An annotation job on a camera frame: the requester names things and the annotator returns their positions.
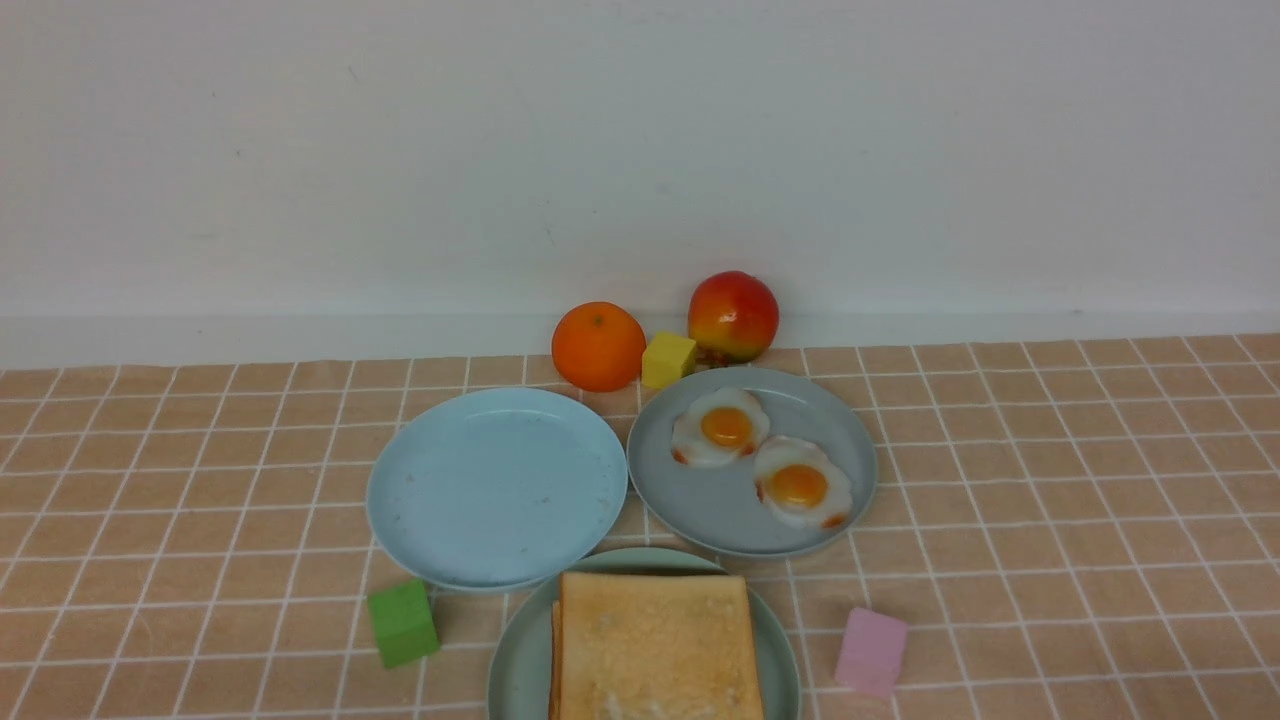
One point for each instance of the toast slice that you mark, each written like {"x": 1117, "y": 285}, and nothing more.
{"x": 556, "y": 656}
{"x": 638, "y": 647}

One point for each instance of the yellow cube block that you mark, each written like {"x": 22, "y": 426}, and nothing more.
{"x": 667, "y": 359}

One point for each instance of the orange fruit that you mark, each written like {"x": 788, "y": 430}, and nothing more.
{"x": 598, "y": 347}

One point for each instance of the red yellow apple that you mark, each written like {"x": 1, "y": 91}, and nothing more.
{"x": 733, "y": 318}

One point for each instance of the fried egg back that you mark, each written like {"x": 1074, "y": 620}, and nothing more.
{"x": 719, "y": 428}

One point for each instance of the fried egg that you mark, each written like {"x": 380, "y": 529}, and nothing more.
{"x": 719, "y": 428}
{"x": 795, "y": 480}

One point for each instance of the grey plate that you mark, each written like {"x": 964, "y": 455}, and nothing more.
{"x": 718, "y": 508}

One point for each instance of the fried egg front right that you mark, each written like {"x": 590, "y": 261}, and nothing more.
{"x": 795, "y": 480}

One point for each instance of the light blue plate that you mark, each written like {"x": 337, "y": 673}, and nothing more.
{"x": 497, "y": 489}

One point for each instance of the mint green plate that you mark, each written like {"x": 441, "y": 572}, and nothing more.
{"x": 521, "y": 669}

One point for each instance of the toast slice on green plate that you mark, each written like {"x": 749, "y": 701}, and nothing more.
{"x": 556, "y": 656}

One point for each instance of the green cube block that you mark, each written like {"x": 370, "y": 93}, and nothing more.
{"x": 402, "y": 624}

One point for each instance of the pink cube block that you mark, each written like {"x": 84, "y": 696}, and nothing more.
{"x": 870, "y": 658}

